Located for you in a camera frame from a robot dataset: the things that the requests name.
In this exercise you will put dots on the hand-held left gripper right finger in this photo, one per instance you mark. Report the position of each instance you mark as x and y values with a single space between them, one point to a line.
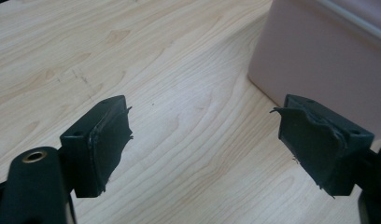
319 146

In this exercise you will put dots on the pink plastic box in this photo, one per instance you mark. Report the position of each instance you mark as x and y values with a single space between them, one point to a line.
325 59

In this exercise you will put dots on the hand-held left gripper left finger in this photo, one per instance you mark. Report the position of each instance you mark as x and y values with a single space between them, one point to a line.
95 149

